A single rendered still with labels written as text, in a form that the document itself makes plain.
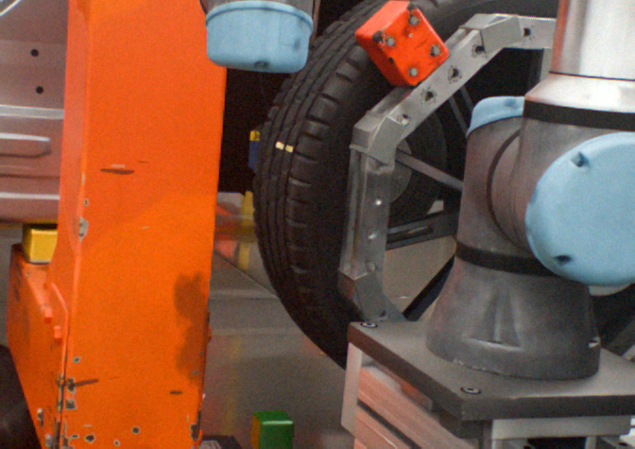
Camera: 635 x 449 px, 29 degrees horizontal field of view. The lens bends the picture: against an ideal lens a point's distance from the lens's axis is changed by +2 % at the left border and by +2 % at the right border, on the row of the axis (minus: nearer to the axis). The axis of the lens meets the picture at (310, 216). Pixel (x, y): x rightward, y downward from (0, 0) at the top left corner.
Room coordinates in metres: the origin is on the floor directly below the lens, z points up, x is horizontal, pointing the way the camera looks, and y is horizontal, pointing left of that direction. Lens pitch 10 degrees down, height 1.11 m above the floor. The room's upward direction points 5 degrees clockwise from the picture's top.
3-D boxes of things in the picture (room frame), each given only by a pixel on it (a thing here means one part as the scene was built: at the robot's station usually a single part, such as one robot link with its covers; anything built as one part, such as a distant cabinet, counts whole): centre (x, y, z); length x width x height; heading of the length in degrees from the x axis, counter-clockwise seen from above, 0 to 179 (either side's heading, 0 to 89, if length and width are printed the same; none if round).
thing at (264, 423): (1.31, 0.02, 0.64); 0.04 x 0.04 x 0.04; 20
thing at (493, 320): (1.08, -0.19, 0.87); 0.15 x 0.15 x 0.10
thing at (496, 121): (1.07, -0.19, 0.98); 0.13 x 0.12 x 0.14; 9
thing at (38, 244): (1.95, 0.38, 0.71); 0.14 x 0.14 x 0.05; 20
